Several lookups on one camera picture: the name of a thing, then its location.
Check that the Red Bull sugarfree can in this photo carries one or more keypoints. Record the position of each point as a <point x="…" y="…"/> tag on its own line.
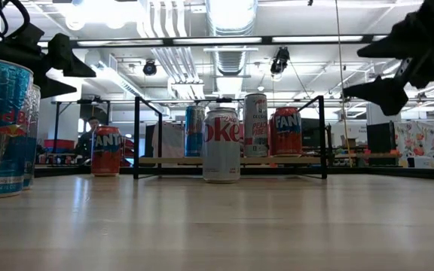
<point x="2" y="131"/>
<point x="34" y="150"/>
<point x="194" y="131"/>

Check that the black metal rack frame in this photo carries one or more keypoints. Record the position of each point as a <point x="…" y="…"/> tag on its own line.
<point x="172" y="160"/>

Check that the white Celsius can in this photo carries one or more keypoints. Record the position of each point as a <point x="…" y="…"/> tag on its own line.
<point x="255" y="124"/>

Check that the silver Diet Coke can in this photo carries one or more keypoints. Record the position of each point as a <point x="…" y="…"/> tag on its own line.
<point x="220" y="150"/>

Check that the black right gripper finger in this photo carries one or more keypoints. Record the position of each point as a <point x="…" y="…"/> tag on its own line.
<point x="384" y="94"/>
<point x="398" y="41"/>

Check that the black background rig frame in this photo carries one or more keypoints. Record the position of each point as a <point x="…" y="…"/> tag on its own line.
<point x="56" y="120"/>

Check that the dark hanging monitor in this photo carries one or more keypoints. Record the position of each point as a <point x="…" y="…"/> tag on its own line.
<point x="92" y="113"/>

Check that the black ceiling camera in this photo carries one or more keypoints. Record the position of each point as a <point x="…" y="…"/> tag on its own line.
<point x="280" y="60"/>

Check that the person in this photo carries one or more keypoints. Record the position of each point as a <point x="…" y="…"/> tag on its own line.
<point x="87" y="143"/>

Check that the floral patterned cloth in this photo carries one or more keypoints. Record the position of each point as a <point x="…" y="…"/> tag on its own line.
<point x="420" y="143"/>

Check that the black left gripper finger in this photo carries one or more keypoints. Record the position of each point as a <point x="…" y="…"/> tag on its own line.
<point x="51" y="87"/>
<point x="59" y="50"/>

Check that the red plastic crate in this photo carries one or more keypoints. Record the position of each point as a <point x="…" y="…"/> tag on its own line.
<point x="58" y="144"/>

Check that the black ceiling spot lamp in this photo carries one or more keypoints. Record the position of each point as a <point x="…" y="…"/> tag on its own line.
<point x="149" y="68"/>

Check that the white hanging cloth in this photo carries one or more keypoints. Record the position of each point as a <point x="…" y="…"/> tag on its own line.
<point x="168" y="139"/>

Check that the silver ventilation duct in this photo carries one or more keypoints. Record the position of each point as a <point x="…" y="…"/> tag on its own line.
<point x="232" y="22"/>

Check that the red Fanta can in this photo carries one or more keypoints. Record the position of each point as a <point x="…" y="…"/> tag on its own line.
<point x="106" y="158"/>
<point x="286" y="135"/>

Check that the black table rig frame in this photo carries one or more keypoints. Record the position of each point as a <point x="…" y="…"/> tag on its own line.
<point x="352" y="172"/>

